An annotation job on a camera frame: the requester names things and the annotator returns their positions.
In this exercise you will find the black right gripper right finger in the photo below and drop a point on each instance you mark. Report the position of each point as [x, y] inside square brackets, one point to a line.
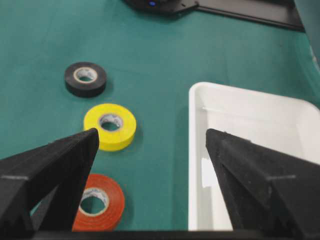
[265, 189]

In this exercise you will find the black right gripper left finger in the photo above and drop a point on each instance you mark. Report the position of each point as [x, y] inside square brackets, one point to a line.
[41, 189]

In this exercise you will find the red tape roll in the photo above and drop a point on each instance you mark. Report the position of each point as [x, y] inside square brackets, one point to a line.
[101, 206]

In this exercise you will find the white plastic case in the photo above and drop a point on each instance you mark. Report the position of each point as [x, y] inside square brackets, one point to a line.
[285, 124]

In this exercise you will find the yellow tape roll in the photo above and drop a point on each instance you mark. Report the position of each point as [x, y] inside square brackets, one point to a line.
[115, 124]

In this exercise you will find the black tape roll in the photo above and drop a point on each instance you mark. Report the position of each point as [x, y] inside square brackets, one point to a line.
[85, 79]

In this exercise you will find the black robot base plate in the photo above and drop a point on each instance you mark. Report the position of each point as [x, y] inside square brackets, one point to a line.
[278, 13]

